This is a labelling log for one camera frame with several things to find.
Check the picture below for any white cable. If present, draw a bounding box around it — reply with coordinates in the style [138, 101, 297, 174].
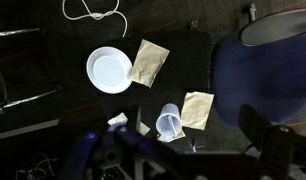
[61, 0, 129, 38]

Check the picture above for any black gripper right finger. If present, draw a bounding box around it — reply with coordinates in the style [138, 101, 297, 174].
[238, 104, 275, 152]

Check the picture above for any clear plastic cup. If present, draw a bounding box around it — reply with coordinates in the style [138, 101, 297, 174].
[155, 102, 183, 139]

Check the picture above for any white round plate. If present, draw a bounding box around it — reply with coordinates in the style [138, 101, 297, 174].
[85, 46, 133, 95]

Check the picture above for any black chair armrest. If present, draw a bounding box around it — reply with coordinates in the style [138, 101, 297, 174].
[239, 8, 306, 47]

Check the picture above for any white pen with black cap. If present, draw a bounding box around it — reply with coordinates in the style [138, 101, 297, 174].
[166, 115, 179, 137]

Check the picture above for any dark blue office chair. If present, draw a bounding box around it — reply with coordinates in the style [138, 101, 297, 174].
[208, 30, 306, 127]

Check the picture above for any flat brown paper bag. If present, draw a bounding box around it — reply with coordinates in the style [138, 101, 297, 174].
[130, 38, 171, 89]
[180, 91, 215, 131]

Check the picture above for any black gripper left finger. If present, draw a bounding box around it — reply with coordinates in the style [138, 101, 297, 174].
[127, 104, 143, 133]

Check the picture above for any crumpled brown paper bag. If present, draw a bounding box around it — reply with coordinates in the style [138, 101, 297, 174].
[107, 112, 151, 136]

